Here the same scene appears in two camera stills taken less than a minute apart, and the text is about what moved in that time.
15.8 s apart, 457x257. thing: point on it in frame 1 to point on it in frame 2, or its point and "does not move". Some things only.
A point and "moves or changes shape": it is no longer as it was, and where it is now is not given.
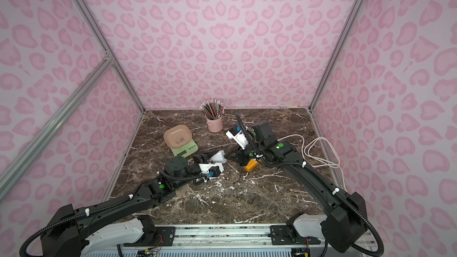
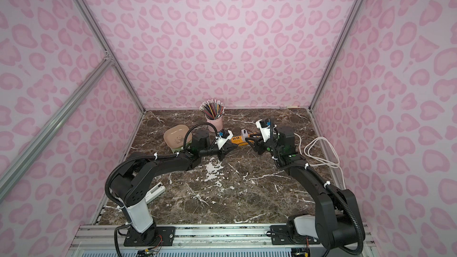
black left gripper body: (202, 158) to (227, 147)
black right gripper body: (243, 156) to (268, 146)
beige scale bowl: (178, 136) does not move
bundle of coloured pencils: (212, 109) does not move
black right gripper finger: (233, 156) to (253, 141)
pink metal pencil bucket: (215, 125) does not move
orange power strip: (251, 165) moves or changes shape
